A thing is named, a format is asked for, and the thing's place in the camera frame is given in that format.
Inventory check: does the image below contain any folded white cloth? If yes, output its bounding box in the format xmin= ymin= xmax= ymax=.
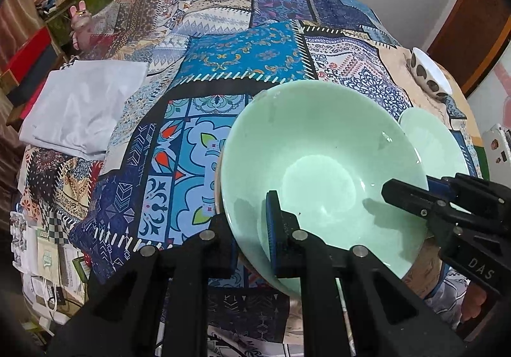
xmin=19 ymin=59 xmax=149 ymax=160

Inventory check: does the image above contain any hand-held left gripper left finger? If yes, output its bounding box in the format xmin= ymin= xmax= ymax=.
xmin=48 ymin=213 xmax=242 ymax=357

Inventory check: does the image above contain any red box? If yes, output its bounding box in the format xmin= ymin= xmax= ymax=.
xmin=0 ymin=27 xmax=52 ymax=76

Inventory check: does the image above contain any brown striped curtain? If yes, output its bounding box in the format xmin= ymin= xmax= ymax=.
xmin=0 ymin=0 xmax=46 ymax=198

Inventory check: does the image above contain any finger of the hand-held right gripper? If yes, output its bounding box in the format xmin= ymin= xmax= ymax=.
xmin=427 ymin=173 xmax=509 ymax=215
xmin=381 ymin=178 xmax=460 ymax=230

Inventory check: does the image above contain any person's right hand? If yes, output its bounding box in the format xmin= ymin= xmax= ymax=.
xmin=459 ymin=281 xmax=500 ymax=328

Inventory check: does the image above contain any pile of paper cards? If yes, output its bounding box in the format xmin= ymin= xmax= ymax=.
xmin=10 ymin=213 xmax=92 ymax=326

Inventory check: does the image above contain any patchwork tablecloth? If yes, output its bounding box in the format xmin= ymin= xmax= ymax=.
xmin=12 ymin=0 xmax=484 ymax=357

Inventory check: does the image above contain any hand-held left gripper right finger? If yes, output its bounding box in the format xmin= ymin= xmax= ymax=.
xmin=265 ymin=190 xmax=466 ymax=357

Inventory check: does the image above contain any dark grey box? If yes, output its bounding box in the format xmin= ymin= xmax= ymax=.
xmin=8 ymin=46 xmax=66 ymax=102

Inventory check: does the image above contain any brown wooden door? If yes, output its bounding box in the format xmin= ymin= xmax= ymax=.
xmin=426 ymin=0 xmax=511 ymax=92

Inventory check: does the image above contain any pink bunny toy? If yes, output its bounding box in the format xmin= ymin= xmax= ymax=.
xmin=70 ymin=1 xmax=94 ymax=50

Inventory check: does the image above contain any mint green plate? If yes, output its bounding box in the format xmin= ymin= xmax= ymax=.
xmin=399 ymin=107 xmax=471 ymax=182

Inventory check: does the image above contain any green bowl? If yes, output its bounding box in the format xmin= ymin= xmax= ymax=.
xmin=219 ymin=80 xmax=430 ymax=298

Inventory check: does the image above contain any white phone with stickers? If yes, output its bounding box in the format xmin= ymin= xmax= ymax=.
xmin=481 ymin=123 xmax=511 ymax=182

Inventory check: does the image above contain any white bowl with heart print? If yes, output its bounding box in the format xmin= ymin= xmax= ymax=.
xmin=410 ymin=47 xmax=453 ymax=99

